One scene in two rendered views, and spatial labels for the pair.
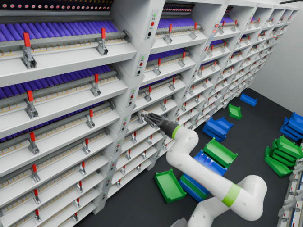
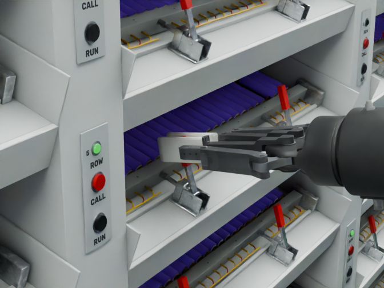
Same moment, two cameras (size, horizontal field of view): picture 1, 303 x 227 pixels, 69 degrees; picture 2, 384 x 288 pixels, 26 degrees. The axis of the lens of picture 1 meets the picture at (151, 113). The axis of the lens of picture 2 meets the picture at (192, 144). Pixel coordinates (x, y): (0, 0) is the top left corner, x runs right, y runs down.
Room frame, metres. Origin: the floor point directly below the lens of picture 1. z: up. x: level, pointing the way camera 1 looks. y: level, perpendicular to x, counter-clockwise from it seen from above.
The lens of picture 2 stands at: (0.21, -0.02, 1.31)
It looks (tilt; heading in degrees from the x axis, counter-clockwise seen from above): 20 degrees down; 4
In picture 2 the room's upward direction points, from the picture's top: straight up
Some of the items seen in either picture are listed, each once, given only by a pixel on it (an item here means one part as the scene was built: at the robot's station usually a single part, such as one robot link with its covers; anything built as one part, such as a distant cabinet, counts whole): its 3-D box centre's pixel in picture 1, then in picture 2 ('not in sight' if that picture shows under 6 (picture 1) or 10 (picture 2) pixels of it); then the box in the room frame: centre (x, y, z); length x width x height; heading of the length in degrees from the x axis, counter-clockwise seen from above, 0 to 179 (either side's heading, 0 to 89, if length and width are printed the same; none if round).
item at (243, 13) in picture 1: (205, 81); not in sight; (2.23, -0.44, 0.85); 0.20 x 0.09 x 1.70; 62
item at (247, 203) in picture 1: (243, 202); not in sight; (0.72, -0.58, 0.97); 0.18 x 0.13 x 0.12; 68
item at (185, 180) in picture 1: (197, 181); not in sight; (1.51, -0.68, 0.12); 0.30 x 0.20 x 0.08; 62
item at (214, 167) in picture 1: (208, 166); not in sight; (1.51, -0.68, 0.36); 0.30 x 0.20 x 0.08; 62
